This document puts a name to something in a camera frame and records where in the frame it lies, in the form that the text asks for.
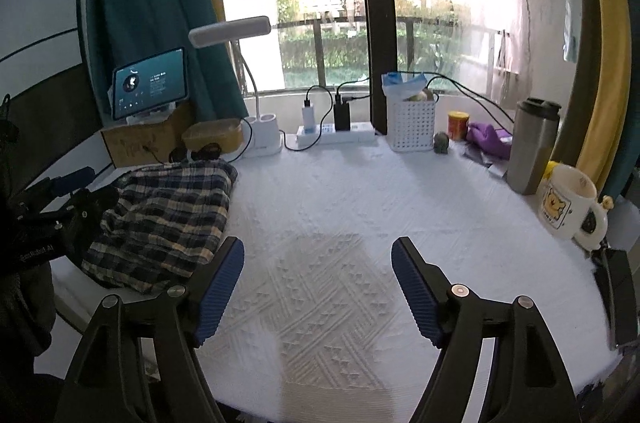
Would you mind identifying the yellow curtain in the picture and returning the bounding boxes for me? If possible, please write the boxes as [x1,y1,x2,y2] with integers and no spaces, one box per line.
[577,0,631,190]

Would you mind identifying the white power strip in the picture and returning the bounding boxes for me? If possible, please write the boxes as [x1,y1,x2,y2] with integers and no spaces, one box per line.
[295,122,376,148]

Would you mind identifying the beige plastic lidded container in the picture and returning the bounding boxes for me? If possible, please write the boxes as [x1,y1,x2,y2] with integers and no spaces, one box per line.
[181,119,244,154]

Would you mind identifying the stainless steel tumbler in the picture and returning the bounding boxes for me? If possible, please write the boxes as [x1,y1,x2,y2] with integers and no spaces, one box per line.
[506,97,561,196]

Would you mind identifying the orange yellow small can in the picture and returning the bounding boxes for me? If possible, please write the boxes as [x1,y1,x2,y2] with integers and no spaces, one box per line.
[447,110,470,142]

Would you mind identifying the white table cloth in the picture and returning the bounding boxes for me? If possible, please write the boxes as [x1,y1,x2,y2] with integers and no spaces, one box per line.
[31,137,624,423]

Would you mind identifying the small green figurine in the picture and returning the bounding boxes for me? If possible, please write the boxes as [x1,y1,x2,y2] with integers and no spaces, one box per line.
[433,132,449,154]

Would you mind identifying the plaid navy cream pants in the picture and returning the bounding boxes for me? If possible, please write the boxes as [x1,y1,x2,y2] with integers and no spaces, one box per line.
[78,160,238,294]

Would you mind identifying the purple plush toy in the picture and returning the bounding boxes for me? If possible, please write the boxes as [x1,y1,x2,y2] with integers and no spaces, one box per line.
[466,122,512,160]

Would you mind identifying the brown cardboard box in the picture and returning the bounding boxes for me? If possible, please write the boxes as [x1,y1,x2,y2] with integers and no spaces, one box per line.
[101,102,194,168]

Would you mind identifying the teal curtain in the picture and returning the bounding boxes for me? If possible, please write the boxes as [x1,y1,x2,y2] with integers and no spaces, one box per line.
[77,0,247,124]

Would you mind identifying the black coiled cable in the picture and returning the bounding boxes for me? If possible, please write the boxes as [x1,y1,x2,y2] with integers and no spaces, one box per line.
[167,141,224,164]

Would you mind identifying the black power adapter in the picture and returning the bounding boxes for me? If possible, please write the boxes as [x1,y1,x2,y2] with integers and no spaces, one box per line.
[333,93,350,132]

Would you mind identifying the tablet with teal screen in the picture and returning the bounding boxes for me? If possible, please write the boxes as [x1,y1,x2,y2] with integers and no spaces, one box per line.
[111,47,188,120]

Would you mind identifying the white cartoon bear mug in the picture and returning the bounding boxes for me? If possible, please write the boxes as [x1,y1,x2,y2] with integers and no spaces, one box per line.
[537,163,610,252]

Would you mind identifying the white perforated storage basket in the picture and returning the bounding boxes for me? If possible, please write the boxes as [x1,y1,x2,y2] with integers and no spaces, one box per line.
[382,71,436,152]

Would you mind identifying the white desk lamp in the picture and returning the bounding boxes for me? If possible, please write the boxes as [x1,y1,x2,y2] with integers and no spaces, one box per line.
[188,15,282,158]

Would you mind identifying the white usb charger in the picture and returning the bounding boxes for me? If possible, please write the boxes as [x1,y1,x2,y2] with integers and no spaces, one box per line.
[302,98,316,134]

